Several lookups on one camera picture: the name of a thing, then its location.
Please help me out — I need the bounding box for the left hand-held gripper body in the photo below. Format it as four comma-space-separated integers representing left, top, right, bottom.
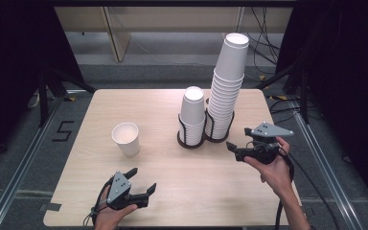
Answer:
106, 171, 150, 211

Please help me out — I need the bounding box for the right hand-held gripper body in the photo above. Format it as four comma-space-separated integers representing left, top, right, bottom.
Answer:
234, 121, 294, 166

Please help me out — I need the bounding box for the short white cup stack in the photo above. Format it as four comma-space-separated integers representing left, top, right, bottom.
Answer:
111, 122, 141, 157

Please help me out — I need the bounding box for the black wire cup holder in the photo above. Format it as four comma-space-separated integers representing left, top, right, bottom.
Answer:
175, 106, 236, 150

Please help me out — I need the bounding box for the short stack of white cups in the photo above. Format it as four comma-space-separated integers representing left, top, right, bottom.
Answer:
177, 85, 207, 147

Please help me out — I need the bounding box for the person's right hand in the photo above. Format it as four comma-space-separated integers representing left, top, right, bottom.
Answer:
243, 136, 295, 197

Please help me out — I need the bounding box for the person's left hand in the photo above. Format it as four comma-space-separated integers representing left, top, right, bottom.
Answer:
94, 185, 139, 230

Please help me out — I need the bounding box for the yellow floor tape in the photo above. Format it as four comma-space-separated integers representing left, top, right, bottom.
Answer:
258, 74, 289, 102

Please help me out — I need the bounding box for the tall stack of white cups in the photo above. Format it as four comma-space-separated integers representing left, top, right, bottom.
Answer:
204, 32, 250, 141

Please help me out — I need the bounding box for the black metal stand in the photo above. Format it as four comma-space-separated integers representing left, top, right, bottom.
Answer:
254, 58, 311, 125
37, 65, 98, 128

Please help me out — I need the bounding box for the black tape strip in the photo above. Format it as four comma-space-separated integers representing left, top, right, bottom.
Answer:
38, 202, 62, 213

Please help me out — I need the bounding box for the black curtain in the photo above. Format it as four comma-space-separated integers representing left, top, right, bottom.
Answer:
0, 0, 85, 172
275, 0, 368, 219

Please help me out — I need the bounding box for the pale wooden shelf unit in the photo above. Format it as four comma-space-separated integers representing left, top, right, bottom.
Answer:
54, 6, 294, 63

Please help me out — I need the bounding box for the left hand-held gripper black cable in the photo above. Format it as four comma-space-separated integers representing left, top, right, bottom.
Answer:
82, 177, 113, 226

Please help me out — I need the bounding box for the hand-held gripper black cable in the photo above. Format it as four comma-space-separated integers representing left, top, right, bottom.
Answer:
82, 177, 113, 226
273, 147, 296, 230

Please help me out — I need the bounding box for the long black floor cable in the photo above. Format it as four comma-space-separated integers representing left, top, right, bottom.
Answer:
288, 152, 341, 230

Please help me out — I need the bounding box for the silver floor rail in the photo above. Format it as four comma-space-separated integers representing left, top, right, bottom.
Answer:
290, 101, 367, 230
0, 95, 65, 230

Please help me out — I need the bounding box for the right hand-held gripper black cable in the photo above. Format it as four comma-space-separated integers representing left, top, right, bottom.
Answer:
273, 147, 296, 230

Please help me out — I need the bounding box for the bundle of black hanging cables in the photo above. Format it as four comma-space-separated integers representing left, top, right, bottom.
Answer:
247, 6, 282, 66

